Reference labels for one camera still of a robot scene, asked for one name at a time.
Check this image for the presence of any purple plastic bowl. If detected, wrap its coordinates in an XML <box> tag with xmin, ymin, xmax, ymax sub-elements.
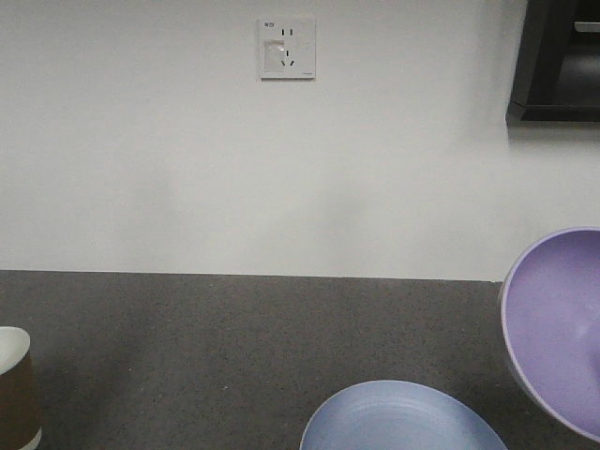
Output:
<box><xmin>498</xmin><ymin>226</ymin><xmax>599</xmax><ymax>442</ymax></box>

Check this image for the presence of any brown paper cup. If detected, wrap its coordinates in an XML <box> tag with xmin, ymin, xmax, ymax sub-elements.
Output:
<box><xmin>1</xmin><ymin>326</ymin><xmax>42</xmax><ymax>449</ymax></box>

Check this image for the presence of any light blue plastic plate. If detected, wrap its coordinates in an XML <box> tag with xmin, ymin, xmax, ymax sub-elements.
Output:
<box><xmin>299</xmin><ymin>381</ymin><xmax>506</xmax><ymax>449</ymax></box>

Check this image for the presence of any white wall power socket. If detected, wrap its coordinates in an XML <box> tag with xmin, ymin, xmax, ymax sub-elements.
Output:
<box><xmin>255</xmin><ymin>16</ymin><xmax>317</xmax><ymax>81</ymax></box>

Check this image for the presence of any black wall-mounted cabinet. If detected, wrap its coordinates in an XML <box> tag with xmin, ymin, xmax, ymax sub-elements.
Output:
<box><xmin>506</xmin><ymin>0</ymin><xmax>599</xmax><ymax>124</ymax></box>

